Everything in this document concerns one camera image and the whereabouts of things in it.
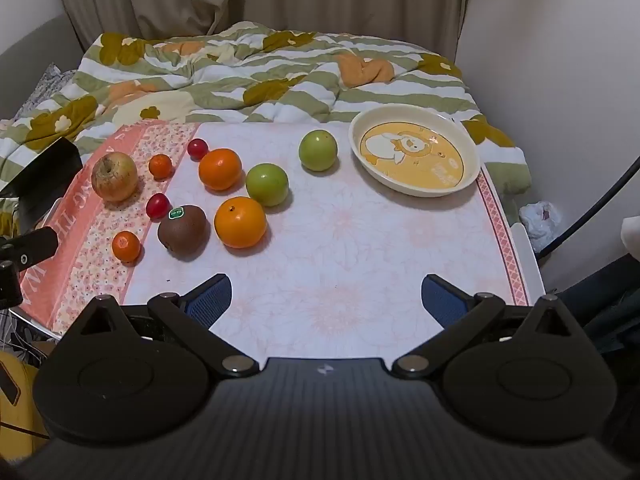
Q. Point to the large orange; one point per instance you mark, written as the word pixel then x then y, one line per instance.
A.
pixel 220 170
pixel 240 222

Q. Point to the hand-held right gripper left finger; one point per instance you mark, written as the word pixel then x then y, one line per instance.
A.
pixel 212 300

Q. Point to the brown kiwi with sticker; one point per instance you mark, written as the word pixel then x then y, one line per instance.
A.
pixel 182 230

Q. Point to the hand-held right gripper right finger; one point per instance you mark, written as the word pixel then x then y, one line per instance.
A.
pixel 440 300

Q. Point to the cream bowl with cartoon print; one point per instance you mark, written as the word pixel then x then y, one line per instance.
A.
pixel 400 180

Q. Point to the grey patterned pillow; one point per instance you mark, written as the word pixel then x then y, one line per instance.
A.
pixel 47 82

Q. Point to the pink floral tablecloth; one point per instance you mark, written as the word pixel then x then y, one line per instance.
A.
pixel 350 235

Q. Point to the white table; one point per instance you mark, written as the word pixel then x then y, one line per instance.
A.
pixel 530 260

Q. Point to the green apple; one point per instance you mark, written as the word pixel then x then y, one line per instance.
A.
pixel 267 185
pixel 318 150

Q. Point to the green striped flower blanket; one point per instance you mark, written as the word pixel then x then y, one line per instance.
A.
pixel 280 85

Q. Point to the small mandarin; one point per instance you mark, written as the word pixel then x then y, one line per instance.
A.
pixel 160 166
pixel 126 246

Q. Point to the white plastic bag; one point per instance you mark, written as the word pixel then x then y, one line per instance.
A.
pixel 540 222

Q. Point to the yellow bag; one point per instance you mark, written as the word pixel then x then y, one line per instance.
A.
pixel 20 410

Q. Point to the red cherry tomato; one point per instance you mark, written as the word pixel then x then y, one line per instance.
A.
pixel 197 148
pixel 157 205

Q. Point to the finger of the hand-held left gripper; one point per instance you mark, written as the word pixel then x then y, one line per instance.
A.
pixel 30 247

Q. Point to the grey headboard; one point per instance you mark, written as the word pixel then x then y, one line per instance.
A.
pixel 30 60

